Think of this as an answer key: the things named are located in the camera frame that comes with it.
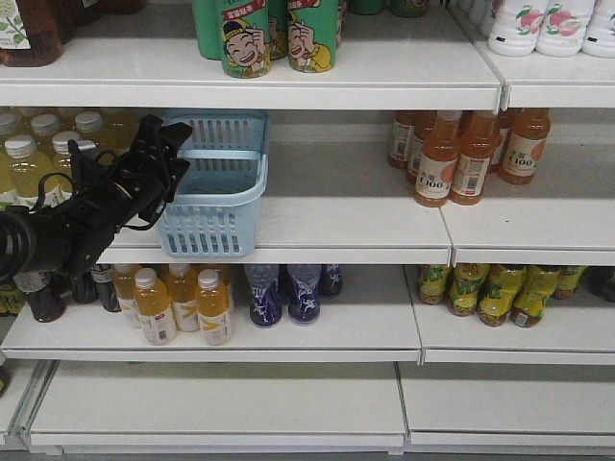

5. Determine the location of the white shelf unit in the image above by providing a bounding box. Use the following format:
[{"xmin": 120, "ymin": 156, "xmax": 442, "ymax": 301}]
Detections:
[{"xmin": 1, "ymin": 1, "xmax": 614, "ymax": 460}]

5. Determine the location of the brown tea bottle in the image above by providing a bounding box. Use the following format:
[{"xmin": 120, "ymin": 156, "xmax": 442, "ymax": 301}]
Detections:
[{"xmin": 1, "ymin": 0, "xmax": 63, "ymax": 67}]

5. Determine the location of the light blue plastic basket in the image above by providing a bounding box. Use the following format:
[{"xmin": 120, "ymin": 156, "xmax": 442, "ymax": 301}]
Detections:
[{"xmin": 157, "ymin": 109, "xmax": 269, "ymax": 258}]

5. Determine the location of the dark tea bottle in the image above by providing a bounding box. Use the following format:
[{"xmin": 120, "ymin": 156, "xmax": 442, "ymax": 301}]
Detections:
[
  {"xmin": 69, "ymin": 272, "xmax": 98, "ymax": 304},
  {"xmin": 90, "ymin": 264, "xmax": 121, "ymax": 313},
  {"xmin": 13, "ymin": 272, "xmax": 65, "ymax": 323}
]

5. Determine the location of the white peach drink bottle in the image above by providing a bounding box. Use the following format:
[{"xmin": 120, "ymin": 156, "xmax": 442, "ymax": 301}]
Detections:
[
  {"xmin": 488, "ymin": 0, "xmax": 549, "ymax": 57},
  {"xmin": 535, "ymin": 0, "xmax": 595, "ymax": 58},
  {"xmin": 581, "ymin": 0, "xmax": 614, "ymax": 59}
]

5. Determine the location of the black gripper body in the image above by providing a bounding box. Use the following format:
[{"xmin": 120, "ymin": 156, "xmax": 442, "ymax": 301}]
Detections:
[{"xmin": 114, "ymin": 141, "xmax": 176, "ymax": 216}]

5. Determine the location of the yellow lemon tea bottle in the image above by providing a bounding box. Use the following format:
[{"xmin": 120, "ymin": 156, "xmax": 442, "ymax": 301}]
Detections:
[
  {"xmin": 417, "ymin": 264, "xmax": 452, "ymax": 305},
  {"xmin": 552, "ymin": 265, "xmax": 588, "ymax": 300},
  {"xmin": 478, "ymin": 263, "xmax": 527, "ymax": 327},
  {"xmin": 510, "ymin": 264, "xmax": 561, "ymax": 328},
  {"xmin": 448, "ymin": 263, "xmax": 490, "ymax": 317}
]

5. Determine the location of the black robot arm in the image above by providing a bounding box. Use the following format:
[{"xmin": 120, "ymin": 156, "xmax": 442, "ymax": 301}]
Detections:
[{"xmin": 1, "ymin": 114, "xmax": 193, "ymax": 279}]

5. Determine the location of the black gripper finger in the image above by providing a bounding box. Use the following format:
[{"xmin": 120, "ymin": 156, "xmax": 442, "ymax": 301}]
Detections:
[
  {"xmin": 165, "ymin": 158, "xmax": 190, "ymax": 202},
  {"xmin": 138, "ymin": 114, "xmax": 192, "ymax": 149}
]

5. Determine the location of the green cartoon drink can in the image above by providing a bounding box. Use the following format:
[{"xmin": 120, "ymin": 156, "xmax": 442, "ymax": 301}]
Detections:
[
  {"xmin": 286, "ymin": 0, "xmax": 338, "ymax": 73},
  {"xmin": 216, "ymin": 0, "xmax": 271, "ymax": 79}
]

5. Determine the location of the pale green juice bottle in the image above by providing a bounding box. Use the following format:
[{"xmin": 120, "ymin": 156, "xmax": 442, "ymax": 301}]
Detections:
[
  {"xmin": 0, "ymin": 148, "xmax": 18, "ymax": 210},
  {"xmin": 5, "ymin": 134, "xmax": 55, "ymax": 208},
  {"xmin": 52, "ymin": 131, "xmax": 98, "ymax": 194},
  {"xmin": 74, "ymin": 110, "xmax": 122, "ymax": 157}
]

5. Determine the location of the orange juice bottle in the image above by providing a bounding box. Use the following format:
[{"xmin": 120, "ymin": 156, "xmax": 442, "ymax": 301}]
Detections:
[
  {"xmin": 113, "ymin": 263, "xmax": 141, "ymax": 328},
  {"xmin": 195, "ymin": 269, "xmax": 233, "ymax": 346},
  {"xmin": 166, "ymin": 263, "xmax": 199, "ymax": 332},
  {"xmin": 135, "ymin": 268, "xmax": 177, "ymax": 346}
]

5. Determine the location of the orange C100 drink bottle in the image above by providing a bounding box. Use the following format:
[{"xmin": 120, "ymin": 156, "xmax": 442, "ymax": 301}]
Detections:
[
  {"xmin": 499, "ymin": 108, "xmax": 551, "ymax": 185},
  {"xmin": 449, "ymin": 110, "xmax": 498, "ymax": 206},
  {"xmin": 414, "ymin": 110, "xmax": 462, "ymax": 207}
]

